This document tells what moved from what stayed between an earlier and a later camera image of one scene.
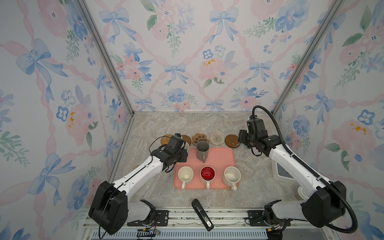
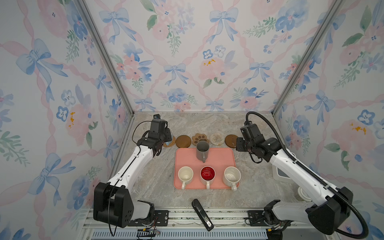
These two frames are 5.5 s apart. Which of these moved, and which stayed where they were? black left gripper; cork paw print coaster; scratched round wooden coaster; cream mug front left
Moved: black left gripper
Stayed: cork paw print coaster; scratched round wooden coaster; cream mug front left
